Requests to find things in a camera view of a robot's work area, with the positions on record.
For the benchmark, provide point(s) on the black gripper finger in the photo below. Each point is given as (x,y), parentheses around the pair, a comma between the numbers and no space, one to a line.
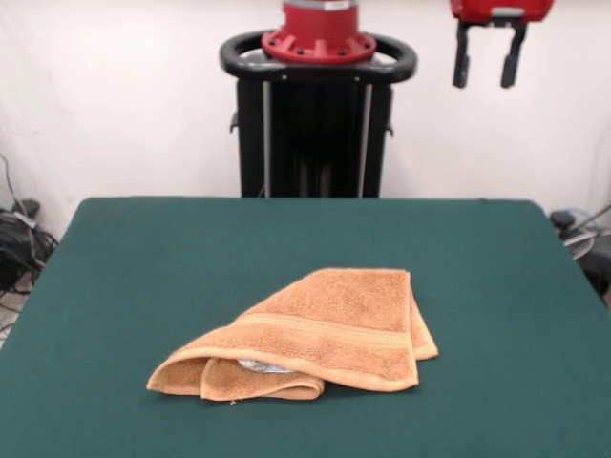
(508,71)
(460,71)

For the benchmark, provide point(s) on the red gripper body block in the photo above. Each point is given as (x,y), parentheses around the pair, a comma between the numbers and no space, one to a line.
(501,5)

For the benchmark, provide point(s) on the orange terry towel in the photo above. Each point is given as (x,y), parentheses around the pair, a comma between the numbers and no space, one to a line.
(334,315)

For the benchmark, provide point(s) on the gray round chair base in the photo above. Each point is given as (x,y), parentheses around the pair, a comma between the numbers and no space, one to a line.
(580,243)

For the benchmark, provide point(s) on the dark green table cloth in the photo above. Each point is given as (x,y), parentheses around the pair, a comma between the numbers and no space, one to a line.
(143,286)

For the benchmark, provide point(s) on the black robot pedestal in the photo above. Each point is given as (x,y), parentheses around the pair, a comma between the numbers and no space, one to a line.
(310,143)

